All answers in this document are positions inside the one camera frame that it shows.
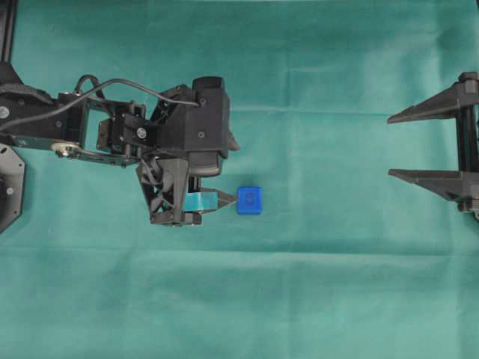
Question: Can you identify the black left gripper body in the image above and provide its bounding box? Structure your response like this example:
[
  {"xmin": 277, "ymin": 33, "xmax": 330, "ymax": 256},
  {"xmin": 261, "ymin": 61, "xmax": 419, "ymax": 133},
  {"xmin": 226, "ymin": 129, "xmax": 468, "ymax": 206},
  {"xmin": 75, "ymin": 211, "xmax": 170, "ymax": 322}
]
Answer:
[{"xmin": 136, "ymin": 86, "xmax": 230, "ymax": 227}]

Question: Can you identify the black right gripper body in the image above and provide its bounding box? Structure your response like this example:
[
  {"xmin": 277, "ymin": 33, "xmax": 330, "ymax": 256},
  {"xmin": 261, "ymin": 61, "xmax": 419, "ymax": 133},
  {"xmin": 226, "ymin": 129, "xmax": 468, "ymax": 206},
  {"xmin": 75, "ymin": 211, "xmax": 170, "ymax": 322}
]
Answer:
[{"xmin": 454, "ymin": 72, "xmax": 478, "ymax": 221}]

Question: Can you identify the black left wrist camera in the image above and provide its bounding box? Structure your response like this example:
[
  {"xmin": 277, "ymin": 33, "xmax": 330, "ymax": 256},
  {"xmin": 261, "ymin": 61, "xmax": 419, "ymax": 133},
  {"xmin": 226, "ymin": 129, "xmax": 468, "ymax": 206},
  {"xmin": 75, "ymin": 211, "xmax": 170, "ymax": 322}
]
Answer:
[{"xmin": 192, "ymin": 76, "xmax": 225, "ymax": 91}]

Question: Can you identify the blue block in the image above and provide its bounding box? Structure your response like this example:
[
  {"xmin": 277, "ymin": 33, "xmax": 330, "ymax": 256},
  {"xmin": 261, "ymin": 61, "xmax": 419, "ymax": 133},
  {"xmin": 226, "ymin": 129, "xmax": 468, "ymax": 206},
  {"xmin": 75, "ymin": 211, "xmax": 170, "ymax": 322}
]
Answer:
[{"xmin": 237, "ymin": 186, "xmax": 263, "ymax": 215}]

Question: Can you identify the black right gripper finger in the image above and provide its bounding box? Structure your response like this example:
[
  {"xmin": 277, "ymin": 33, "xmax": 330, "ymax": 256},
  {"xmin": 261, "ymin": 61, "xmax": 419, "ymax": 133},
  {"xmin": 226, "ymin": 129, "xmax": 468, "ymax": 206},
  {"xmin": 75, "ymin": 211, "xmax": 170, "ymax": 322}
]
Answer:
[
  {"xmin": 388, "ymin": 169, "xmax": 464, "ymax": 200},
  {"xmin": 387, "ymin": 84, "xmax": 463, "ymax": 124}
]

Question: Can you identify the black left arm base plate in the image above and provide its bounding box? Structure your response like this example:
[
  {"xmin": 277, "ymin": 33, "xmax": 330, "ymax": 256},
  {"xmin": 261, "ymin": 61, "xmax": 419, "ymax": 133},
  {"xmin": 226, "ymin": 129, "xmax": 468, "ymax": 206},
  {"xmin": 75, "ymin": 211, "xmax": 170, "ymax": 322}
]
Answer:
[{"xmin": 0, "ymin": 144, "xmax": 26, "ymax": 233}]

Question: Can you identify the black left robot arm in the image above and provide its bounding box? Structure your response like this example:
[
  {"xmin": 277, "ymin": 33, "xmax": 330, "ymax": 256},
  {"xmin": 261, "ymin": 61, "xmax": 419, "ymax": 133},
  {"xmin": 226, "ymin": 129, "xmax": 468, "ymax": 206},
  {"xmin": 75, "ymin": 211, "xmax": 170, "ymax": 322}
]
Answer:
[{"xmin": 1, "ymin": 62, "xmax": 239, "ymax": 229}]

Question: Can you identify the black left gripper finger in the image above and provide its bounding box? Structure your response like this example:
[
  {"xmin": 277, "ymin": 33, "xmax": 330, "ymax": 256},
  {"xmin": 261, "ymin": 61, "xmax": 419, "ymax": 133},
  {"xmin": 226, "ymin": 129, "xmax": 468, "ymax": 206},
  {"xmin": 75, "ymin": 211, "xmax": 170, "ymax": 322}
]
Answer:
[
  {"xmin": 225, "ymin": 129, "xmax": 240, "ymax": 152},
  {"xmin": 183, "ymin": 188, "xmax": 237, "ymax": 213}
]

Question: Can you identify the black left camera cable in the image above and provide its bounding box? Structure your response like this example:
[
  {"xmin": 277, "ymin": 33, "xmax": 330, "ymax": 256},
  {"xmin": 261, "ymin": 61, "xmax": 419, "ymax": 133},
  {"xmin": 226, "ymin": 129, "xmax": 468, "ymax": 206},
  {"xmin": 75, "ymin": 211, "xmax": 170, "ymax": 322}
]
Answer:
[{"xmin": 0, "ymin": 76, "xmax": 203, "ymax": 132}]

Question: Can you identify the black aluminium frame rail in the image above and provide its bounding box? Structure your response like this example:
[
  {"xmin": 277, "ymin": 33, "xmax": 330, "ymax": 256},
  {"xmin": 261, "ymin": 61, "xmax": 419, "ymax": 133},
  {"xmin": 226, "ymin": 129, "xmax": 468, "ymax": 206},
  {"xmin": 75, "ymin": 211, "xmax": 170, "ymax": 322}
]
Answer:
[{"xmin": 0, "ymin": 0, "xmax": 18, "ymax": 62}]

